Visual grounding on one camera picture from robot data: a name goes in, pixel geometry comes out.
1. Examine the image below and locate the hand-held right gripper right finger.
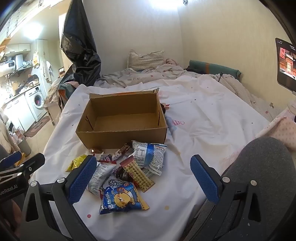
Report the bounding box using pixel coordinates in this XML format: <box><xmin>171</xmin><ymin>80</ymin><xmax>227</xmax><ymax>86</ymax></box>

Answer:
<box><xmin>190</xmin><ymin>155</ymin><xmax>278</xmax><ymax>241</ymax></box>

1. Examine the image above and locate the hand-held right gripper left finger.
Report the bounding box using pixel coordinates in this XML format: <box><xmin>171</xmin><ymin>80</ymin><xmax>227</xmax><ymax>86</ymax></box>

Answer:
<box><xmin>18</xmin><ymin>155</ymin><xmax>97</xmax><ymax>241</ymax></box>

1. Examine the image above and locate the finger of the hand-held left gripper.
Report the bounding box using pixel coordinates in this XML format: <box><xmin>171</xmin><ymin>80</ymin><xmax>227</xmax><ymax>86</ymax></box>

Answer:
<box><xmin>0</xmin><ymin>151</ymin><xmax>22</xmax><ymax>169</ymax></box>
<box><xmin>14</xmin><ymin>153</ymin><xmax>46</xmax><ymax>179</ymax></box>

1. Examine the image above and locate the yellow snack packet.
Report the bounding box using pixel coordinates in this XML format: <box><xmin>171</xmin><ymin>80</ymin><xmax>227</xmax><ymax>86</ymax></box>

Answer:
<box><xmin>66</xmin><ymin>154</ymin><xmax>88</xmax><ymax>172</ymax></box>

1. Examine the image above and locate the white red-striped snack packet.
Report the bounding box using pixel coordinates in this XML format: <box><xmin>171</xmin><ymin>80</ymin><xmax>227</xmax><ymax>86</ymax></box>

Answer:
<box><xmin>87</xmin><ymin>161</ymin><xmax>117</xmax><ymax>195</ymax></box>

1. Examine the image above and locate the navy and white snack packet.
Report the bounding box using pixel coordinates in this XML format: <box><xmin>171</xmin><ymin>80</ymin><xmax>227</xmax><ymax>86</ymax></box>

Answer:
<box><xmin>98</xmin><ymin>153</ymin><xmax>118</xmax><ymax>164</ymax></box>

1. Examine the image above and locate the dark brown jerky packet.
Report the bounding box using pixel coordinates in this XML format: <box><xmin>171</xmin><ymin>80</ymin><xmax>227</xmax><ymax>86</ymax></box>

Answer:
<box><xmin>115</xmin><ymin>167</ymin><xmax>135</xmax><ymax>184</ymax></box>

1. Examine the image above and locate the blue cartoon bear snack packet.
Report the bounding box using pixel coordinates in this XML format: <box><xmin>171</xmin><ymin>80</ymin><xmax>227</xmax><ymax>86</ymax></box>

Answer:
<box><xmin>99</xmin><ymin>179</ymin><xmax>150</xmax><ymax>215</ymax></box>

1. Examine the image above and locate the cardboard box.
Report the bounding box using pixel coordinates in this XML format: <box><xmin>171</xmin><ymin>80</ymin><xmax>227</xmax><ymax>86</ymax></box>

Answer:
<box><xmin>75</xmin><ymin>88</ymin><xmax>168</xmax><ymax>150</ymax></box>

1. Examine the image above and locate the blue and white snack packet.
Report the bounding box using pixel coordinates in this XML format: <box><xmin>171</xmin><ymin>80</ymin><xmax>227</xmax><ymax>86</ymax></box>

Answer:
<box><xmin>132</xmin><ymin>140</ymin><xmax>167</xmax><ymax>176</ymax></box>

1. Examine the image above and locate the grey trash bin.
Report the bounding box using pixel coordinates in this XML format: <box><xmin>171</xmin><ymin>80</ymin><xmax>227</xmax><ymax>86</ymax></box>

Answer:
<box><xmin>17</xmin><ymin>137</ymin><xmax>32</xmax><ymax>157</ymax></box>

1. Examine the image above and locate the patterned floor rug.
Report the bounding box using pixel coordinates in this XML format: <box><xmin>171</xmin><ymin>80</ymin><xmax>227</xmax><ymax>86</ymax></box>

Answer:
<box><xmin>24</xmin><ymin>115</ymin><xmax>51</xmax><ymax>138</ymax></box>

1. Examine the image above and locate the white kitchen cabinet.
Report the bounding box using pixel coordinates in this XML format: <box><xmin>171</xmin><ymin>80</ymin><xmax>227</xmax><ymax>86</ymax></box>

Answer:
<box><xmin>3</xmin><ymin>95</ymin><xmax>36</xmax><ymax>133</ymax></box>

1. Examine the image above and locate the brown and white candy wrapper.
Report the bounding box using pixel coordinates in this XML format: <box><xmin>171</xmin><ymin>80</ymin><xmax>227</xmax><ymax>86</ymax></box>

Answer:
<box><xmin>115</xmin><ymin>143</ymin><xmax>133</xmax><ymax>160</ymax></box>

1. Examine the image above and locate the tan red-edged snack bar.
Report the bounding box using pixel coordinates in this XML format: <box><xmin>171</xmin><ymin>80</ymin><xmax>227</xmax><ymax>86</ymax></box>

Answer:
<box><xmin>120</xmin><ymin>156</ymin><xmax>155</xmax><ymax>193</ymax></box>

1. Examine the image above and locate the white dotted bed sheet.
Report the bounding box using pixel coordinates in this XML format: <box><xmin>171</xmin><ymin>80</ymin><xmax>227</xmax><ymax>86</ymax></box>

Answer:
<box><xmin>30</xmin><ymin>76</ymin><xmax>271</xmax><ymax>241</ymax></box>

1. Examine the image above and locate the white washing machine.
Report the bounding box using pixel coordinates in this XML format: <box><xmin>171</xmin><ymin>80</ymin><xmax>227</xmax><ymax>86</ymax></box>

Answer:
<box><xmin>25</xmin><ymin>85</ymin><xmax>48</xmax><ymax>122</ymax></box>

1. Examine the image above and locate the white water heater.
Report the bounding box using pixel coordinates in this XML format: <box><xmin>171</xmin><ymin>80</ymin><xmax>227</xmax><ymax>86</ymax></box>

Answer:
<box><xmin>0</xmin><ymin>59</ymin><xmax>17</xmax><ymax>77</ymax></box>

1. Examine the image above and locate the pink dotted cloth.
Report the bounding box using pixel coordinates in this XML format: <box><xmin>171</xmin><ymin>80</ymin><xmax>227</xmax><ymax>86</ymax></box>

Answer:
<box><xmin>254</xmin><ymin>115</ymin><xmax>296</xmax><ymax>158</ymax></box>

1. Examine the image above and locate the hanging white towel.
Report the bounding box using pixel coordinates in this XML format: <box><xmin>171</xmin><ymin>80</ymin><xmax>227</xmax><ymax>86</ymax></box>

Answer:
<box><xmin>44</xmin><ymin>60</ymin><xmax>53</xmax><ymax>82</ymax></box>

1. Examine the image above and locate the beige dotted blanket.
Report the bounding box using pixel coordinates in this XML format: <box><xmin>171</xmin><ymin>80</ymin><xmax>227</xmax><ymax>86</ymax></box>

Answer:
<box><xmin>217</xmin><ymin>74</ymin><xmax>296</xmax><ymax>122</ymax></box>

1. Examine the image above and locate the tall white cabinet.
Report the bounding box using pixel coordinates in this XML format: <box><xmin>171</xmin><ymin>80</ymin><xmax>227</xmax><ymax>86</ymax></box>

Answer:
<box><xmin>36</xmin><ymin>39</ymin><xmax>50</xmax><ymax>89</ymax></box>

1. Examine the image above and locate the green cushion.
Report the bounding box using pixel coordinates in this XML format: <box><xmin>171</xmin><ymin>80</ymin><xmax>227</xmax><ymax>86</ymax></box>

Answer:
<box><xmin>188</xmin><ymin>60</ymin><xmax>241</xmax><ymax>80</ymax></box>

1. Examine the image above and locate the grey floral quilt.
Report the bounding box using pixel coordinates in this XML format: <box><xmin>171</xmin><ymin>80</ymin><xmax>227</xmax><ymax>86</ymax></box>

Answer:
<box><xmin>95</xmin><ymin>64</ymin><xmax>223</xmax><ymax>88</ymax></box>

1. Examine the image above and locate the pink crumpled cloth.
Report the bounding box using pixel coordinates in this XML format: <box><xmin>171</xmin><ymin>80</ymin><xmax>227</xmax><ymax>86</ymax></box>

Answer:
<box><xmin>165</xmin><ymin>58</ymin><xmax>184</xmax><ymax>70</ymax></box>

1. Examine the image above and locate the black plastic bag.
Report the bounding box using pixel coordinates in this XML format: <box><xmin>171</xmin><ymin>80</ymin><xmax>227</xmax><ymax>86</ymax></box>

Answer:
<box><xmin>60</xmin><ymin>0</ymin><xmax>102</xmax><ymax>87</ymax></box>

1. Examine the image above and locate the cream floral pillow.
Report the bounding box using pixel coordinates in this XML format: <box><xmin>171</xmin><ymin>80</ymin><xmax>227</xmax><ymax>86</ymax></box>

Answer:
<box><xmin>126</xmin><ymin>49</ymin><xmax>165</xmax><ymax>71</ymax></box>

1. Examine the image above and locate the tablet screen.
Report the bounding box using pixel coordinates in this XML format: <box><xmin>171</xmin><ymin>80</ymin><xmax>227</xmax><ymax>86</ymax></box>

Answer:
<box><xmin>275</xmin><ymin>37</ymin><xmax>296</xmax><ymax>89</ymax></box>

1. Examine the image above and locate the white wall cabinet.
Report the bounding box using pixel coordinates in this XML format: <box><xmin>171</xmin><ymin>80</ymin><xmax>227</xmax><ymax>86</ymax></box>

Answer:
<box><xmin>5</xmin><ymin>43</ymin><xmax>31</xmax><ymax>55</ymax></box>

